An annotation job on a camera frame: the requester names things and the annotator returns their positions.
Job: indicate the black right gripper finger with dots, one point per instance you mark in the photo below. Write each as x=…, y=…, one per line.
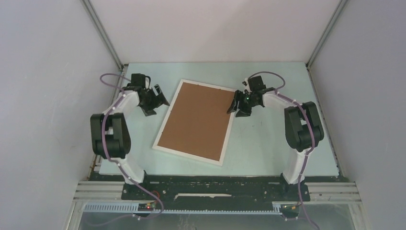
x=238, y=95
x=244, y=111

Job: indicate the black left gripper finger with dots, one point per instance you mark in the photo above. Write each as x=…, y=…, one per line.
x=149, y=110
x=160, y=98

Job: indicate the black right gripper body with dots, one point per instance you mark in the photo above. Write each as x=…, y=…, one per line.
x=251, y=100

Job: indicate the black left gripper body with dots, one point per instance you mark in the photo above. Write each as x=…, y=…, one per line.
x=151, y=99

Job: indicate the white picture frame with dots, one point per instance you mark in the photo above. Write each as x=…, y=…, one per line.
x=226, y=139

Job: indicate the brown backing board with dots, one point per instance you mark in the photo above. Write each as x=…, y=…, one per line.
x=196, y=123

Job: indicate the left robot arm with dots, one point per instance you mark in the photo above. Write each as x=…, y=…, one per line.
x=110, y=136

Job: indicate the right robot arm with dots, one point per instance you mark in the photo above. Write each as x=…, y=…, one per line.
x=303, y=128

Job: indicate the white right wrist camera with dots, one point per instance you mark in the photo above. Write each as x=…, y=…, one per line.
x=246, y=86

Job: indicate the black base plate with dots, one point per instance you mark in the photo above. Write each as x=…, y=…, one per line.
x=216, y=193

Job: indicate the aluminium corner rail left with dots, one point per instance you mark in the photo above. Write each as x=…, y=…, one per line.
x=91, y=11

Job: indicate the aluminium corner rail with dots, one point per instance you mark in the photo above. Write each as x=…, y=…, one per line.
x=327, y=31
x=91, y=11

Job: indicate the aluminium corner rail right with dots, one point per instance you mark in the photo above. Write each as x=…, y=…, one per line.
x=327, y=31

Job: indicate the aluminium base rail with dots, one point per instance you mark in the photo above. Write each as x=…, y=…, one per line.
x=99, y=192

